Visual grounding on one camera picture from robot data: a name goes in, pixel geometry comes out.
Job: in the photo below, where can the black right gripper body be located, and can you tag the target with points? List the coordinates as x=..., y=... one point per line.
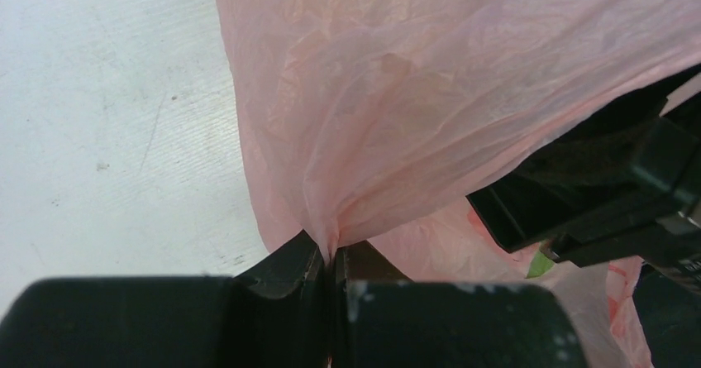
x=625, y=182

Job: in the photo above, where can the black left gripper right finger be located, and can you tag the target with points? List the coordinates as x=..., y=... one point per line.
x=384, y=319

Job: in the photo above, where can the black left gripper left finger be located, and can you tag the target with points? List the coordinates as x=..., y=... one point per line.
x=268, y=316

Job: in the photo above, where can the pink plastic bag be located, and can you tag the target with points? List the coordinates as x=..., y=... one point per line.
x=372, y=120

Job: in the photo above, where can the green fruit stem in bag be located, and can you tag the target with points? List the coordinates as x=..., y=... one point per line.
x=539, y=265

